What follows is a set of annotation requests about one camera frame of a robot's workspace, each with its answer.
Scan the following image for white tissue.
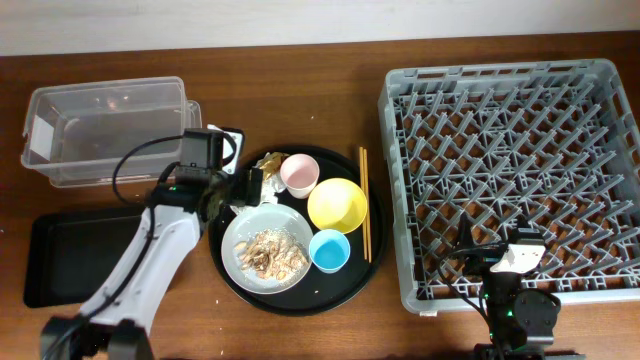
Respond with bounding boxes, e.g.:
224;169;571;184
261;171;286;204

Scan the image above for brown snack wrapper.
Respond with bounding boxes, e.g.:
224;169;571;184
256;152;289;181

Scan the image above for pink cup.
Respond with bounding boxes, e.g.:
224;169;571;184
279;154;320;199

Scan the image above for grey dishwasher rack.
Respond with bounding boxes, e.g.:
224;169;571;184
378;59;639;315

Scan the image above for blue cup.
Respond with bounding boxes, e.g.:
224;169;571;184
308;229;351;274

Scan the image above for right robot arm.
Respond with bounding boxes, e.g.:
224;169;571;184
454;215;561;359

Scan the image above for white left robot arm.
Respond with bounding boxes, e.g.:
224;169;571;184
40;163;263;359

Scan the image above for clear plastic waste bin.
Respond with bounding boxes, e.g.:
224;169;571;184
21;76;202;188

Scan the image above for grey plate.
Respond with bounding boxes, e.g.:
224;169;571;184
221;204;312;295

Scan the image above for food scraps on plate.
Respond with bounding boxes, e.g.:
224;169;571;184
234;229;309;283

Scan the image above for yellow bowl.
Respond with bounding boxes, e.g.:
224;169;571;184
307;178;363;234

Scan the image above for left wooden chopstick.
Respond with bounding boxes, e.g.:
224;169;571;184
358;147;368;262

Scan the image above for wooden chopstick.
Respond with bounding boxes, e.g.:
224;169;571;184
360;147;372;263
358;147;368;262

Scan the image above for right wooden chopstick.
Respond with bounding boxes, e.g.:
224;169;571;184
360;147;372;263

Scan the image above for round black serving tray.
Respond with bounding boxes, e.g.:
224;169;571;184
208;145;390;316

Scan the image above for black rectangular tray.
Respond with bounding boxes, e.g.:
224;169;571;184
23;207;143;308

